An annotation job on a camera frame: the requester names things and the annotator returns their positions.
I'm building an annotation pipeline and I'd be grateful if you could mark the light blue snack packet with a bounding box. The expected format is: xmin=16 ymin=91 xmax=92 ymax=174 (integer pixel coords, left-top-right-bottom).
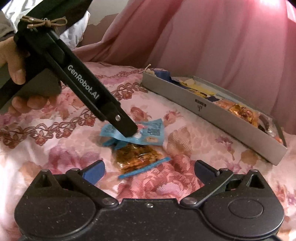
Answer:
xmin=100 ymin=118 xmax=165 ymax=150

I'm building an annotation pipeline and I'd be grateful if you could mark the brown nut snack packet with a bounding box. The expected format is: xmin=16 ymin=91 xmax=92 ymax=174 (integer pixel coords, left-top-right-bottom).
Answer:
xmin=114 ymin=144 xmax=171 ymax=179

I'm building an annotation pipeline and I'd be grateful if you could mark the rice cracker bar packet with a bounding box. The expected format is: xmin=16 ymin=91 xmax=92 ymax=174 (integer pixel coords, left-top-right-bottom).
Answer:
xmin=213 ymin=99 xmax=236 ymax=110

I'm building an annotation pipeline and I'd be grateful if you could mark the gold foil snack packet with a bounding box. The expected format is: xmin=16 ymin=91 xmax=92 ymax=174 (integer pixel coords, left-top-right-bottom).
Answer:
xmin=228 ymin=104 xmax=259 ymax=128

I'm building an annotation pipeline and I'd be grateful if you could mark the person left hand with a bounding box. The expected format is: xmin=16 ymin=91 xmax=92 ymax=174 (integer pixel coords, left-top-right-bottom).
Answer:
xmin=0 ymin=36 xmax=58 ymax=114

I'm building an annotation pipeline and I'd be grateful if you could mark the floral pink bedsheet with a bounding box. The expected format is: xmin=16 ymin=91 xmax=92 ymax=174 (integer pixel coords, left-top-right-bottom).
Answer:
xmin=1 ymin=63 xmax=295 ymax=240

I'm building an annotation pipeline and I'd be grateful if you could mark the grey pillow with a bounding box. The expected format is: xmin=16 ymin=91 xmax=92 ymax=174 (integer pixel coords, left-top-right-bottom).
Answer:
xmin=1 ymin=1 xmax=92 ymax=50

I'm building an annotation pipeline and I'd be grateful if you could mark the grey cardboard tray box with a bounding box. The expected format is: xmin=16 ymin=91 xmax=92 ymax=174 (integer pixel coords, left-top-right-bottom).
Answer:
xmin=142 ymin=72 xmax=287 ymax=165

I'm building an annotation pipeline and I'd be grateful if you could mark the pink curtain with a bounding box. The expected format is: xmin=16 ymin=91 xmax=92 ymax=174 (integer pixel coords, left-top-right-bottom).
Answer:
xmin=75 ymin=1 xmax=295 ymax=134

